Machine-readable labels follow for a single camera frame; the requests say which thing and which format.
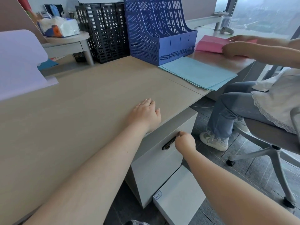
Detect person's left hand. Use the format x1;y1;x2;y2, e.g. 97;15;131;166
128;98;162;134

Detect person's right hand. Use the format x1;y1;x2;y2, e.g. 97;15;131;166
174;131;196;154

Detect black combination lock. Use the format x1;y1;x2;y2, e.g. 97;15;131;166
162;137;177;151

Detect person's right forearm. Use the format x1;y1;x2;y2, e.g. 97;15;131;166
184;149;300;225

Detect person's left forearm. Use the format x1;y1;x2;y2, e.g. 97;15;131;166
22;119;150;225

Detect grey drawer cabinet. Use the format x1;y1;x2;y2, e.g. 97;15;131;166
125;106;199;209

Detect light blue paper stack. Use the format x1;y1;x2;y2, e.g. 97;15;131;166
158;56;238;91

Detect white open drawer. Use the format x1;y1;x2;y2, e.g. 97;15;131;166
153;165;207;225

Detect blue plastic file rack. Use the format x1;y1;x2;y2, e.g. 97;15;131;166
123;0;199;66

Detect pink paper stack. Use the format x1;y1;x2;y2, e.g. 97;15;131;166
195;35;258;54

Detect grey office chair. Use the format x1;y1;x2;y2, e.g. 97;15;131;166
226;106;300;209

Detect black plastic file rack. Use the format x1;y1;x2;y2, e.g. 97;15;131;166
75;2;131;64

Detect grey desk riser shelf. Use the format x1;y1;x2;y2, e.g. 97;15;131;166
185;12;230;31
42;31;95;66

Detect brown desk partition panel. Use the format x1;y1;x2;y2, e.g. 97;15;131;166
0;0;48;44
181;0;219;21

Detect blue paper sheet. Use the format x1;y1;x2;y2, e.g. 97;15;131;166
37;59;59;71

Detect white tissue pack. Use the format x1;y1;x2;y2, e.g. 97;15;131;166
37;16;81;38

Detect white paper sheets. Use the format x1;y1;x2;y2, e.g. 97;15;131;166
0;29;59;101

